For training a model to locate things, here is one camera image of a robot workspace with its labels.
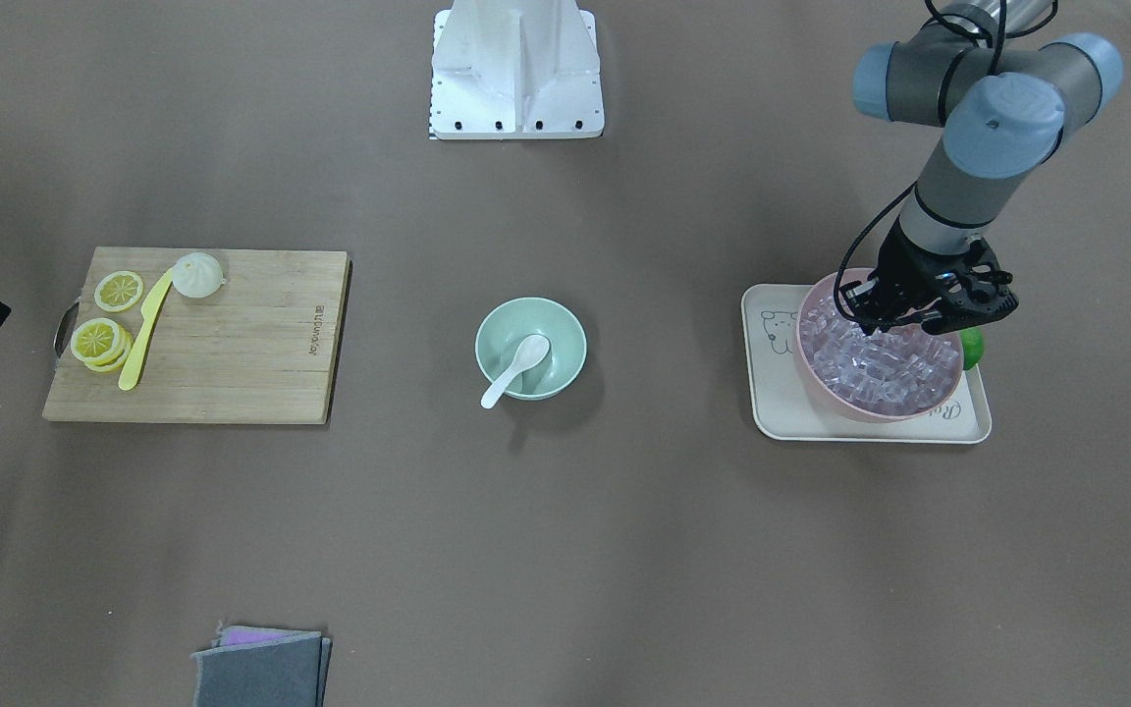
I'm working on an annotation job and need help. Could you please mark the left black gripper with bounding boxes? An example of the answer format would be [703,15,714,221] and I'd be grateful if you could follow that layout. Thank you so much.
[835,224,988,336]

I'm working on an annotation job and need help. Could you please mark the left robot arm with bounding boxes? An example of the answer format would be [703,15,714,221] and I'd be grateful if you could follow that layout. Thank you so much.
[834,1,1125,335]

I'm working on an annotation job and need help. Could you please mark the pink bowl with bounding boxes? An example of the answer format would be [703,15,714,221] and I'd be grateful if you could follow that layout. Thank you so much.
[793,268,965,425]

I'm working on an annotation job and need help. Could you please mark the clear ice cubes pile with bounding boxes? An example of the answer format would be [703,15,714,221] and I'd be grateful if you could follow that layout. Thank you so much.
[803,293,959,411]

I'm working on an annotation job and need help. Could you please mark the mint green bowl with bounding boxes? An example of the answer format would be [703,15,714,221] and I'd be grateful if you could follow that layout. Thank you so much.
[474,298,587,400]

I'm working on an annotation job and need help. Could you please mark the green lime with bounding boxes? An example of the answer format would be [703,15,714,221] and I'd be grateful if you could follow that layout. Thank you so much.
[957,327,986,371]

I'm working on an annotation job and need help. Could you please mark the beige rabbit tray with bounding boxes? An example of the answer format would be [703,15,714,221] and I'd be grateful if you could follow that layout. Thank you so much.
[740,285,993,446]

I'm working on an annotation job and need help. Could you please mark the stacked lemon slices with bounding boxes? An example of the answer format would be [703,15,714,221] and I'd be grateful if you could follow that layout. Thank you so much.
[69,317,135,374]

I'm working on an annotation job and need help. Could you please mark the single lemon slice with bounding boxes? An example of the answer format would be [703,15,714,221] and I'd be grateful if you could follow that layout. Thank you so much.
[94,270,145,313]

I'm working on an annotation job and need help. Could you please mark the yellow plastic knife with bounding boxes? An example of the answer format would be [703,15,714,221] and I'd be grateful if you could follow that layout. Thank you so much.
[118,267,174,391]

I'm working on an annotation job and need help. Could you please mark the white steamed bun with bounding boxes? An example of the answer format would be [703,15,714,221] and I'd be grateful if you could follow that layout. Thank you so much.
[171,251,226,299]

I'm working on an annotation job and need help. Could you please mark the bamboo cutting board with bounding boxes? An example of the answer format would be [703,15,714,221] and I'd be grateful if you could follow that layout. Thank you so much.
[43,247,351,425]

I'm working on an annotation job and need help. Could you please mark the purple cloth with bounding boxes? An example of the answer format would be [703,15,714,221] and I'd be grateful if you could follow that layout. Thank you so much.
[211,624,307,648]

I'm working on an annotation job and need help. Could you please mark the grey folded cloth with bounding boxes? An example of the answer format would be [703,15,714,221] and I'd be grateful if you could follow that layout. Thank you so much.
[192,630,333,706]

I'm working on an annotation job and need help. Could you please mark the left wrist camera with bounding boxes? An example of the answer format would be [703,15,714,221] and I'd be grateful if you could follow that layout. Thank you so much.
[903,239,1019,335]

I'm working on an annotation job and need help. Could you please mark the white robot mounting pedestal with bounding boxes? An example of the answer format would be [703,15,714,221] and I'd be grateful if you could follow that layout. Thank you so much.
[428,1,606,140]

